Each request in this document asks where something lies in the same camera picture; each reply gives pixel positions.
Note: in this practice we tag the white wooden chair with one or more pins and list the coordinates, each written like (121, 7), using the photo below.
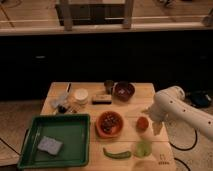
(94, 14)

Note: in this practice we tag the black marker pen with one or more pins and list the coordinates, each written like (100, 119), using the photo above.
(68, 87)

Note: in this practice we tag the small dark clutter items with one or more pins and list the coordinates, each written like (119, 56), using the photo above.
(62, 109)

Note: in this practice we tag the orange bowl with nuts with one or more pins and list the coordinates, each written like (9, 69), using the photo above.
(109, 124)

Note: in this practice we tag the blue grey sponge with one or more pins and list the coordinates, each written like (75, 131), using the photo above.
(50, 145)

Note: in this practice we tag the clear plastic bag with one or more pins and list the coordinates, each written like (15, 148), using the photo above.
(58, 101)

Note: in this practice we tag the green paper cup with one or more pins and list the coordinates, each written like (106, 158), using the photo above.
(143, 149)

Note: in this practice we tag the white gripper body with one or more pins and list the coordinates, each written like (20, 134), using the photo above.
(156, 114)

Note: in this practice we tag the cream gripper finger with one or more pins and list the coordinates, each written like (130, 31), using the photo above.
(145, 111)
(157, 126)

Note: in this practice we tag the white round container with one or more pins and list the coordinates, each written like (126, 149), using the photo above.
(81, 96)

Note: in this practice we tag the small dark cup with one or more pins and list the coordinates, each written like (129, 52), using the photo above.
(109, 84)

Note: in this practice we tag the dark round floor object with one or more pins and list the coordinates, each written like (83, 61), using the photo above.
(200, 99)

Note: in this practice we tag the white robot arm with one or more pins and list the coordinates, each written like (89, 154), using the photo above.
(170, 101)

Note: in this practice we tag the red orange apple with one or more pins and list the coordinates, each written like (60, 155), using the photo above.
(142, 124)

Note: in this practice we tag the dark brown bowl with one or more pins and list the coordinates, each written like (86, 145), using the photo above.
(124, 90)

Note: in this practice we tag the green plastic tray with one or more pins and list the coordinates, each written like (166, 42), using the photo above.
(73, 130)

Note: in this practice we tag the green chili pepper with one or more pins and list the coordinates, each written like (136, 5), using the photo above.
(121, 155)

